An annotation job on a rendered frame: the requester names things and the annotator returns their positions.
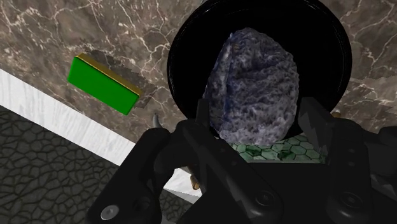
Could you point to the black round bowl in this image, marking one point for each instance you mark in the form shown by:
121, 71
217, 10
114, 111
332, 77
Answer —
313, 31

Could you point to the green box with yellow edge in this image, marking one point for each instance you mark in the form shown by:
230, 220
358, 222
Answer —
99, 82

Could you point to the green hexagon patterned object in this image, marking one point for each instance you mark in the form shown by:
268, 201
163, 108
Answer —
288, 150

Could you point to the blue grey rough lump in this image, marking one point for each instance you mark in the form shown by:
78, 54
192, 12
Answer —
254, 86

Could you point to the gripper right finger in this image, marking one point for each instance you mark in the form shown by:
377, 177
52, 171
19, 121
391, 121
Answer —
350, 173

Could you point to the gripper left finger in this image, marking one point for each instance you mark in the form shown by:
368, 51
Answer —
145, 173

